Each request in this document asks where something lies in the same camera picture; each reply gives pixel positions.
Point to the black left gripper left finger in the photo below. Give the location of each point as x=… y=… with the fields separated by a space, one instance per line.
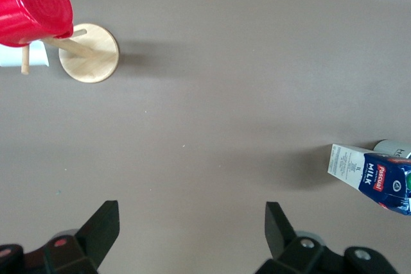
x=96 y=238

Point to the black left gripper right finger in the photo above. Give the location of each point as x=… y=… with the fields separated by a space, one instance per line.
x=279 y=235

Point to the blue white milk carton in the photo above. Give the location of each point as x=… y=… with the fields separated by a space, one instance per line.
x=379 y=177

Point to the white mug grey inside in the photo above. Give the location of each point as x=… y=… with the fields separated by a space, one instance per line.
x=391 y=149

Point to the red plastic cup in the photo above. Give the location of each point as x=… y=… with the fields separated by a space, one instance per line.
x=32 y=4

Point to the brown table cover cloth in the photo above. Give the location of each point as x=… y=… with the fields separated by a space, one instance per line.
x=205 y=110

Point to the wooden mug tree stand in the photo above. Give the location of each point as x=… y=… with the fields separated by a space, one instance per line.
x=93 y=62

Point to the white paper tag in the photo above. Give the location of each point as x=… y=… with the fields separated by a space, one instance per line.
x=37 y=56

